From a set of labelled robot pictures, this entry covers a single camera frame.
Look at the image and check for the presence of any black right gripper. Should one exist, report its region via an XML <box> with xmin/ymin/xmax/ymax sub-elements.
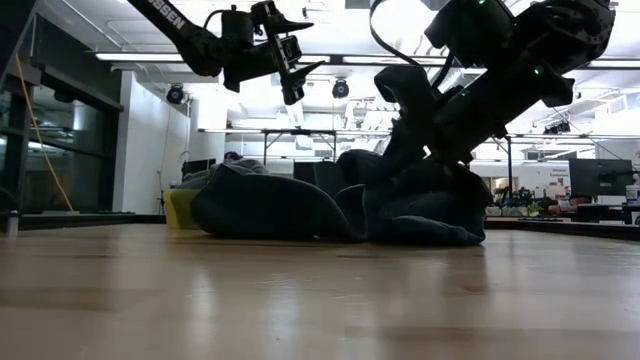
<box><xmin>374</xmin><ymin>64</ymin><xmax>496</xmax><ymax>207</ymax></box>

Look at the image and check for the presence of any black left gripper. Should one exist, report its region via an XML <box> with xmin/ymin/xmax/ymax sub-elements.
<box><xmin>221</xmin><ymin>0</ymin><xmax>327</xmax><ymax>106</ymax></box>

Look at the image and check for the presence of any dark grey garment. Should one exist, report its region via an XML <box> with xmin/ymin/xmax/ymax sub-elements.
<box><xmin>188</xmin><ymin>163</ymin><xmax>369</xmax><ymax>243</ymax></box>

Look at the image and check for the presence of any black ceiling light cluster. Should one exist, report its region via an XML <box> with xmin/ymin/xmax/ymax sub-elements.
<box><xmin>542</xmin><ymin>120</ymin><xmax>572</xmax><ymax>136</ymax></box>

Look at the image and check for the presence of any dark monitor pair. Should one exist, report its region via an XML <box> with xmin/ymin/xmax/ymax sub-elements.
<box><xmin>181</xmin><ymin>158</ymin><xmax>218</xmax><ymax>177</ymax></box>

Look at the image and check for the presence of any long ceiling light bar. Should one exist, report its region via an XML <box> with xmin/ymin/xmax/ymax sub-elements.
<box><xmin>94</xmin><ymin>52</ymin><xmax>640</xmax><ymax>71</ymax></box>

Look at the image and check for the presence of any black computer monitor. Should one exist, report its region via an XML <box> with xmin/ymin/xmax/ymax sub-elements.
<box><xmin>568</xmin><ymin>158</ymin><xmax>636</xmax><ymax>198</ymax></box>

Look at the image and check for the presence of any yellow-green cloth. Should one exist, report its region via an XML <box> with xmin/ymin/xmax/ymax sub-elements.
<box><xmin>163</xmin><ymin>187</ymin><xmax>202</xmax><ymax>231</ymax></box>

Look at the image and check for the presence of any dark office desk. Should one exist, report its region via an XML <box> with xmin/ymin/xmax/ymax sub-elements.
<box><xmin>569</xmin><ymin>202</ymin><xmax>640</xmax><ymax>225</ymax></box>

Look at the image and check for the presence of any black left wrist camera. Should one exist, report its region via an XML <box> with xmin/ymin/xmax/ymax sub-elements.
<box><xmin>278</xmin><ymin>34</ymin><xmax>304</xmax><ymax>65</ymax></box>

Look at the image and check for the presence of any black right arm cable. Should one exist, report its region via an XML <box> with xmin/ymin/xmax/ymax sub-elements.
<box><xmin>368</xmin><ymin>0</ymin><xmax>454</xmax><ymax>70</ymax></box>

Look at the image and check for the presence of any white wall sign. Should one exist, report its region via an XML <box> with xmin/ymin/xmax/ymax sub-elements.
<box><xmin>547</xmin><ymin>166</ymin><xmax>572</xmax><ymax>187</ymax></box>

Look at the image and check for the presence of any black table frame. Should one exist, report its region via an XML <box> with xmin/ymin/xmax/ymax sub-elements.
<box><xmin>0</xmin><ymin>212</ymin><xmax>640</xmax><ymax>243</ymax></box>

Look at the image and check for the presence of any yellow cable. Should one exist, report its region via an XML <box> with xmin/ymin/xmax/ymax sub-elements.
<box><xmin>13</xmin><ymin>52</ymin><xmax>75</xmax><ymax>212</ymax></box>

